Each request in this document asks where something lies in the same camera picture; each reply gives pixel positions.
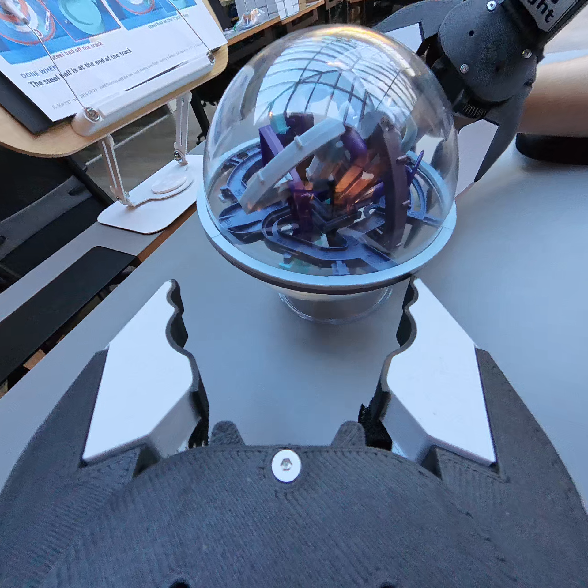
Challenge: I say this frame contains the clear plastic ball stand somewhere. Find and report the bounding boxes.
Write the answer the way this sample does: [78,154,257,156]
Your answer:
[278,285,393,324]

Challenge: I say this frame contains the person's right forearm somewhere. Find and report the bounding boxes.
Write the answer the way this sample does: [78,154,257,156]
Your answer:
[517,60,588,138]

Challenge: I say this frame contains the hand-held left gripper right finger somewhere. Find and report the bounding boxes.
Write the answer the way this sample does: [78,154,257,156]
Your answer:
[365,278,497,465]

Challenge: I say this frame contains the instruction sheet on stand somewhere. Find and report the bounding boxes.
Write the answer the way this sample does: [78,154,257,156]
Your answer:
[0,0,230,236]

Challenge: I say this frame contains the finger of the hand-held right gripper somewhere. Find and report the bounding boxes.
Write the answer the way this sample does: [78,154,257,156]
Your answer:
[452,120,484,199]

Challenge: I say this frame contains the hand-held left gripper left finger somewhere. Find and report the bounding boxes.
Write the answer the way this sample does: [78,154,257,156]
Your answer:
[83,279,205,462]

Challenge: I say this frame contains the clear plastic maze ball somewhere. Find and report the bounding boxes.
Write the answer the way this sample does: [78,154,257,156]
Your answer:
[197,23,459,295]

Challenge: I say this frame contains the black desk mat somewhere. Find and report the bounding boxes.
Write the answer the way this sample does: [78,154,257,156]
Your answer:
[0,246,137,383]

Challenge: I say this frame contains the stack of white boxes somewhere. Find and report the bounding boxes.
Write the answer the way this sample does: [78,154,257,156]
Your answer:
[234,0,324,21]

